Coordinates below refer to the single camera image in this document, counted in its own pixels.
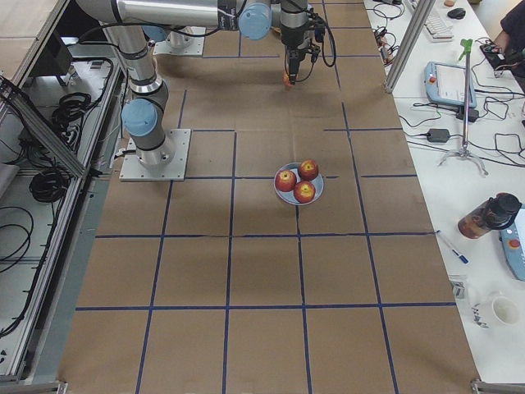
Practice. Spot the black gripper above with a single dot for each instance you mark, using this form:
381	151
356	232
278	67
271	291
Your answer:
294	44

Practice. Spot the red apple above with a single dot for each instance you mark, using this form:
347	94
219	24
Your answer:
308	170
286	81
304	192
285	180

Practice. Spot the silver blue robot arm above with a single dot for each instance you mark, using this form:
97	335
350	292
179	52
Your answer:
124	22

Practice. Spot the light blue plate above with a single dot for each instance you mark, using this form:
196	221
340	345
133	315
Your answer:
289	196

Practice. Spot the red apple front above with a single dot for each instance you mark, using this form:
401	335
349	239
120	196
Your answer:
304	192

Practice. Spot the white keyboard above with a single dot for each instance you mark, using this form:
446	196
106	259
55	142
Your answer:
437	30

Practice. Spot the blue teach pendant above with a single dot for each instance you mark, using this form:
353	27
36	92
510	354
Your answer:
445	83
512	240

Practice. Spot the black power adapter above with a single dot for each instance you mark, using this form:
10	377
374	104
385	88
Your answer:
438	135

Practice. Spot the black computer mouse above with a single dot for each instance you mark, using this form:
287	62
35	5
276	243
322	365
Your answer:
456	14

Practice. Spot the silver reacher grabber tool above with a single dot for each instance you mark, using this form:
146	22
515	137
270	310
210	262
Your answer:
463	152

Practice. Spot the person in dark clothes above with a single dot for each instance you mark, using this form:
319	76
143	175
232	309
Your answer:
511	38

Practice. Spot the brown drink bottle black lid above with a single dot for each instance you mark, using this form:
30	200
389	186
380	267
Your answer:
496	213

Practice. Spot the white blue pen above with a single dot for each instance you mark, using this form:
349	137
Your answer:
452	248

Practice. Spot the small metal clip box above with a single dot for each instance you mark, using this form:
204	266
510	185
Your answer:
458	289

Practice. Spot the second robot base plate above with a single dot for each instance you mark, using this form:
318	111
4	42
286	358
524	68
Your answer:
188	43

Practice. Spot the aluminium frame post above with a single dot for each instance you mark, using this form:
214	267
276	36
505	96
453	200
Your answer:
414	28

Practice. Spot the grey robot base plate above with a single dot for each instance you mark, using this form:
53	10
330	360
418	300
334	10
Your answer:
166	163

